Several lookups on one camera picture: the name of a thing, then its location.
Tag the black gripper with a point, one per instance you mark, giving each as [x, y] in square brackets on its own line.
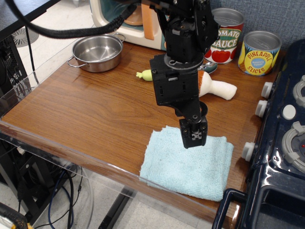
[176, 86]

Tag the spoon with green handle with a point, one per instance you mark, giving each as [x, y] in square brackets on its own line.
[208, 67]

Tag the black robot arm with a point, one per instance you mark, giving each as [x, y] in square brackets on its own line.
[189, 30]

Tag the light blue folded towel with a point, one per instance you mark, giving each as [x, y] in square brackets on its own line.
[200, 172]

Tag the plush mushroom toy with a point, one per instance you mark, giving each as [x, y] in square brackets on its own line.
[208, 86]

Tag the white stove knob front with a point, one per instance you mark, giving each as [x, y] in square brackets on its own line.
[248, 151]

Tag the white stove knob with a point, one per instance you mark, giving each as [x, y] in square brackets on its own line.
[260, 109]
[248, 151]
[266, 90]

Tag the white stove knob middle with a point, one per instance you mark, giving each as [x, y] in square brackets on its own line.
[260, 109]

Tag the white stove knob rear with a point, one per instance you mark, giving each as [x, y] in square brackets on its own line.
[266, 90]

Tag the dark blue toy stove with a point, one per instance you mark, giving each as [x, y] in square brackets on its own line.
[275, 193]

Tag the pineapple slices can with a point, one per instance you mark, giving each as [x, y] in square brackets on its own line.
[259, 52]

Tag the toy microwave teal and cream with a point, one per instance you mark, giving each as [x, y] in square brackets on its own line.
[141, 28]

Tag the tomato sauce can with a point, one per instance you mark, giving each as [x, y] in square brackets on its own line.
[231, 25]

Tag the stainless steel pot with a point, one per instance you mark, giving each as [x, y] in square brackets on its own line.
[97, 54]

